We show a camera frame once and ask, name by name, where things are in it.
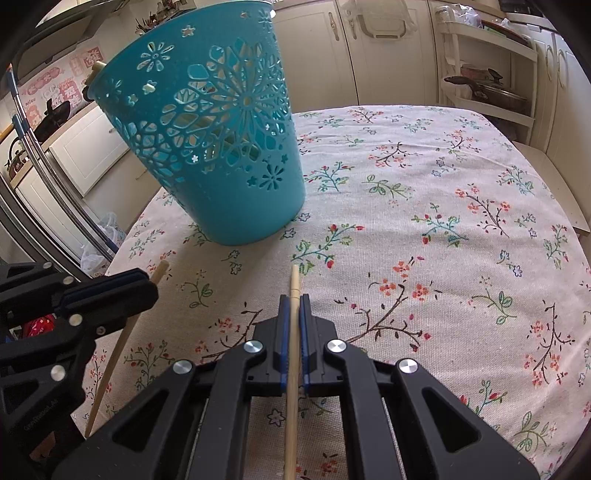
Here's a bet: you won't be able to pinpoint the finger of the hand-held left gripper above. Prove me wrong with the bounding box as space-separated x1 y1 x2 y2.
0 280 159 408
0 261 151 315

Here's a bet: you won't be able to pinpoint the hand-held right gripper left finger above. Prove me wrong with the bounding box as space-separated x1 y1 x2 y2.
51 295 291 480

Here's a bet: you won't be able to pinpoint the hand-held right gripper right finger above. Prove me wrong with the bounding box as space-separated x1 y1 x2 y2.
298 294 541 480

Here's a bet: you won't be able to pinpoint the teal perforated plastic basket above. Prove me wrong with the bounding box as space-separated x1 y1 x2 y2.
87 0 308 246

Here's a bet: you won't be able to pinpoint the clear plastic bag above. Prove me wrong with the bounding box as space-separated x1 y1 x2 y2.
80 212 128 278

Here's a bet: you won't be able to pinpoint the red round item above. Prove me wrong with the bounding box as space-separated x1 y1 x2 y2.
22 316 57 340

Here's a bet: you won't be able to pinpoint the metal kettle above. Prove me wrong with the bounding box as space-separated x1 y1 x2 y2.
4 136 31 182

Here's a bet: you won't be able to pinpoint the floral tablecloth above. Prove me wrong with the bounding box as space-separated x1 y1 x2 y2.
83 105 591 480

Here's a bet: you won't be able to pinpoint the blue metal pole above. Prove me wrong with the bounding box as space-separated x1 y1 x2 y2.
6 65 116 278

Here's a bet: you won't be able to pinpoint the black frying pan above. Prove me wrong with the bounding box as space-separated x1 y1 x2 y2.
34 99 73 142

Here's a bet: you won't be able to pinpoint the metal utensil rack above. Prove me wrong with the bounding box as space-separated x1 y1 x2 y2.
135 1 181 34

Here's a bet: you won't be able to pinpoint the cream kitchen cabinets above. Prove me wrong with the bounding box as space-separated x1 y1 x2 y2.
14 0 444 199

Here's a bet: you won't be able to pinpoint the lidded pan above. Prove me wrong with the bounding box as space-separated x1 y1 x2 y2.
444 68 530 114

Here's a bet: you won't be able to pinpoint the white hanging tray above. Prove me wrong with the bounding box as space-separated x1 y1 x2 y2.
350 0 410 40

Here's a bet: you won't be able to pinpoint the white shelf unit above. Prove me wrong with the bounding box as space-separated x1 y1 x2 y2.
435 4 539 145

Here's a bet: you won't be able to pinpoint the pink wall stickers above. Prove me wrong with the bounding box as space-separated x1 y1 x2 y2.
18 44 105 126

